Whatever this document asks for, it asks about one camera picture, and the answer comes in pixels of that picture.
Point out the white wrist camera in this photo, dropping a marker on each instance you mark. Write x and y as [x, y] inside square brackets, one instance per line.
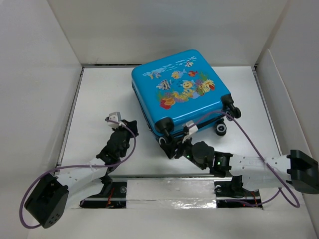
[190, 129]
[114, 119]

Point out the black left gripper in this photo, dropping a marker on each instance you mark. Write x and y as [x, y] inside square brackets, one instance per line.
[131, 125]

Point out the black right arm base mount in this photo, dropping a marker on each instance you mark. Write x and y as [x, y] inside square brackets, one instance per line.
[231, 194]

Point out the aluminium front rail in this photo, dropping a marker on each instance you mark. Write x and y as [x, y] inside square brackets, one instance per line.
[182, 176]

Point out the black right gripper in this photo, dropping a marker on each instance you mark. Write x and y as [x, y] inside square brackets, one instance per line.
[169, 149]

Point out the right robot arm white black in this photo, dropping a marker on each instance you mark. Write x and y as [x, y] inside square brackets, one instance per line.
[297, 169]

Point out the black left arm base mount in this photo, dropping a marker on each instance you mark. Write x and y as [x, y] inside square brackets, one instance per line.
[112, 196]

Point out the white right side panel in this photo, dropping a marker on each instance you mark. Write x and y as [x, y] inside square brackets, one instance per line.
[291, 89]

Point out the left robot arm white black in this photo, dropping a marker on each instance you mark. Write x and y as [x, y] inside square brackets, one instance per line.
[46, 199]

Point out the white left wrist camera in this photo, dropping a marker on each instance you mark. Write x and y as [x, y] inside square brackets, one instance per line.
[114, 119]

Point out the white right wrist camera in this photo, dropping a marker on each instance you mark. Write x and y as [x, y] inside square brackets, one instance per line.
[190, 129]

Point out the blue kids suitcase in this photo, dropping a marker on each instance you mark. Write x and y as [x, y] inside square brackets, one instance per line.
[180, 88]

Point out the white front foam board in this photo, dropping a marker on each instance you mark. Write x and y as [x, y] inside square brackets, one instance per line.
[274, 222]

